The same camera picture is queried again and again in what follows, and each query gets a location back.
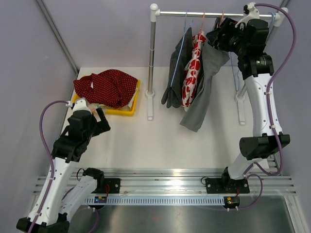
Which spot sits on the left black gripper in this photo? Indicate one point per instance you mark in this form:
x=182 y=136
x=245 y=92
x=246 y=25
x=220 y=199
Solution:
x=102 y=125

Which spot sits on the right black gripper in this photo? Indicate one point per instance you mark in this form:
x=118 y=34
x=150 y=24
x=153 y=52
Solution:
x=228 y=26

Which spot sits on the pastel floral skirt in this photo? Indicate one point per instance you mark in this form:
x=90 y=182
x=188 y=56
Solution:
x=127 y=110

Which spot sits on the red white polka-dot skirt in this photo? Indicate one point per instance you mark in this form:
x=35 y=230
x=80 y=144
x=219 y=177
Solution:
x=112 y=88

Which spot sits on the blue hanger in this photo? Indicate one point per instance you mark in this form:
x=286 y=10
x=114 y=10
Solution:
x=235 y=73
x=180 y=57
x=271 y=24

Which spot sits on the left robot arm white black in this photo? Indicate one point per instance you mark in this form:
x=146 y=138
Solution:
x=54 y=209

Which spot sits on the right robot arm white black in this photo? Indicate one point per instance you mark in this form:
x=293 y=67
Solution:
x=248 y=41

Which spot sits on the pink hanger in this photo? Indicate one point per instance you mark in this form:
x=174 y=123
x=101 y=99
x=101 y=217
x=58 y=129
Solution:
x=202 y=24
x=220 y=20

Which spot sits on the plain grey skirt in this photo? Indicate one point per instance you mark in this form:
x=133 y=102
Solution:
x=213 y=59

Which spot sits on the dark grey dotted skirt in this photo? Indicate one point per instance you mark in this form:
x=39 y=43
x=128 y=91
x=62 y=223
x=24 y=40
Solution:
x=172 y=96

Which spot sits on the white red floral skirt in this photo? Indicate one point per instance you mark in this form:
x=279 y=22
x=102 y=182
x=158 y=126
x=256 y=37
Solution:
x=192 y=71

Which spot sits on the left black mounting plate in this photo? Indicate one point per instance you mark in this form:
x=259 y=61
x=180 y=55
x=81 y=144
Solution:
x=108 y=185

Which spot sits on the black mounting plate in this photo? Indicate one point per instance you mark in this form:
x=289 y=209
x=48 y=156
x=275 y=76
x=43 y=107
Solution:
x=108 y=185
x=218 y=186

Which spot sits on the silver white clothes rack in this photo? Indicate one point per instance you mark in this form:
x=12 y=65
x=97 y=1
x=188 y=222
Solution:
x=156 y=12

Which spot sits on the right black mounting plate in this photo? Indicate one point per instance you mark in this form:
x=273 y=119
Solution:
x=218 y=186

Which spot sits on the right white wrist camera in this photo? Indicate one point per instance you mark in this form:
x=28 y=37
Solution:
x=250 y=12

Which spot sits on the aluminium rail base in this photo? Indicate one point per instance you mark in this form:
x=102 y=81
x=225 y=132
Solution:
x=189 y=182

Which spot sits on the white slotted cable duct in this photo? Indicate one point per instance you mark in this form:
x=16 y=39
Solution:
x=155 y=201

